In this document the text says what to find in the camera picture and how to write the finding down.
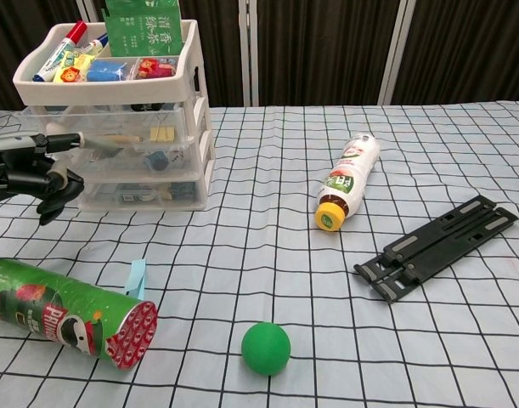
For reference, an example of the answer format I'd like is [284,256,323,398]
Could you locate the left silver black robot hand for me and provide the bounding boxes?
[0,132,124,226]

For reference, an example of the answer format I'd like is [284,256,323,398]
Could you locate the clear plastic drawer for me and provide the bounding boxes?
[20,105,189,153]

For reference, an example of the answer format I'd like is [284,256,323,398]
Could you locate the clear drawer with small boxes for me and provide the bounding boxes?
[79,180,200,210]

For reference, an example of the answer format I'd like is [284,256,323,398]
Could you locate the clear drawer with blue dice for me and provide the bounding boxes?
[57,146,191,183]

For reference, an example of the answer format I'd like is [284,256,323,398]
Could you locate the white drawer organizer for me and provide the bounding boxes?
[12,19,217,213]

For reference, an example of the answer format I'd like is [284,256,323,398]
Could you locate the yellow lion snack packet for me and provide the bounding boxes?
[57,63,93,84]

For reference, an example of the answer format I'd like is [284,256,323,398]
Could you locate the green Pringles can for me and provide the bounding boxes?
[0,258,159,373]

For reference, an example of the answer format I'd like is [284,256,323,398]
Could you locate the yellow green snack packet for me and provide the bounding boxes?
[50,47,95,73]

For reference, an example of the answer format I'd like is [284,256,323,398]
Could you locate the red cap whiteboard marker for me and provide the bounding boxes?
[32,20,89,82]

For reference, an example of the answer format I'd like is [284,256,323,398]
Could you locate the blue snack packet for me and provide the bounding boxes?
[87,59,128,82]

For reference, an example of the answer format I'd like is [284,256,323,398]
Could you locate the gold binder clips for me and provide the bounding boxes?
[148,125,176,142]

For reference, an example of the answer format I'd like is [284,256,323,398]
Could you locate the light blue folded paper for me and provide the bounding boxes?
[123,258,148,301]

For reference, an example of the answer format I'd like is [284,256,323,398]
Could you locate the blue cap whiteboard marker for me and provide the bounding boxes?
[74,32,110,56]

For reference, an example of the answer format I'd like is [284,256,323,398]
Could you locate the red snack packet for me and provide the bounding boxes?
[135,57,178,80]

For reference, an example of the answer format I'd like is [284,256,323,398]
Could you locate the green tea packet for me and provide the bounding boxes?
[104,0,183,59]

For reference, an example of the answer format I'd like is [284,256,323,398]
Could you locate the green ball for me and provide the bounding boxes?
[240,321,292,377]

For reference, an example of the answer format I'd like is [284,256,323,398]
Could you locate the white drink bottle yellow cap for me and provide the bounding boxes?
[314,133,381,233]

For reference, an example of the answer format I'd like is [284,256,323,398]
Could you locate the black folding stand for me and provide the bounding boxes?
[353,195,519,305]

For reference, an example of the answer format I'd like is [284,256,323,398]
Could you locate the wooden handled brush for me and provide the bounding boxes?
[100,133,142,145]

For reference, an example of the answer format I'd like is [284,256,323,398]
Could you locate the black folding screen white frame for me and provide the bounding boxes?
[0,0,519,108]

